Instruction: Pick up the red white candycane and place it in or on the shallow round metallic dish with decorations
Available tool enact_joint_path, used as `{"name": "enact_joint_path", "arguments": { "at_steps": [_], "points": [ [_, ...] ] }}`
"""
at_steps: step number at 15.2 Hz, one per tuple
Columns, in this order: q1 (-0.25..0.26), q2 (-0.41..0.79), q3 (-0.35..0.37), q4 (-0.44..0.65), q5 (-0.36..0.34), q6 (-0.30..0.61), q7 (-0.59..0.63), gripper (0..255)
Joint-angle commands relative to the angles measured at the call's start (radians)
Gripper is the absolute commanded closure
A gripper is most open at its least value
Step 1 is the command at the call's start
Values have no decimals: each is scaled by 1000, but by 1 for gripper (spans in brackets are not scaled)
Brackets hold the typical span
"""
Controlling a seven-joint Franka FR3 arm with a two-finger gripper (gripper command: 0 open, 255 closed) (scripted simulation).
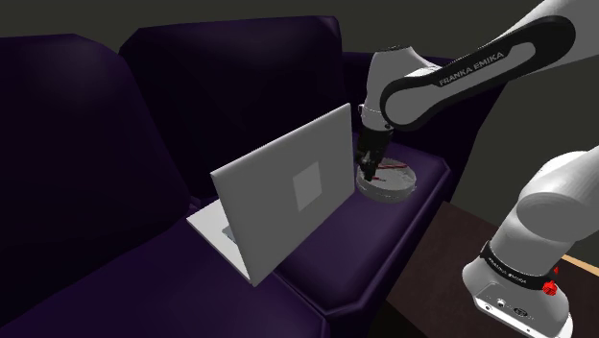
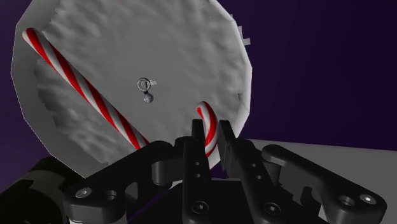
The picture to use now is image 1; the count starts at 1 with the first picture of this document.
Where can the dark purple sofa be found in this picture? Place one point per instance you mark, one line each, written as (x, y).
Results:
(117, 140)

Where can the silver open laptop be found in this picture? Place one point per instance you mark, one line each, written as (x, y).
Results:
(290, 187)

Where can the dark brown robot stand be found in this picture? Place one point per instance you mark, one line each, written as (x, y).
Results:
(440, 276)

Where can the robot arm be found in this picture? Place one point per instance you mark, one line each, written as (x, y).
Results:
(538, 220)

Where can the white round plate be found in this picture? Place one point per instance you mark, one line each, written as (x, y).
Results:
(395, 180)

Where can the red pen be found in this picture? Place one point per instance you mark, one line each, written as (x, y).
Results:
(392, 165)

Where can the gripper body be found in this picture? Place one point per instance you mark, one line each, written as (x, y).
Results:
(373, 142)

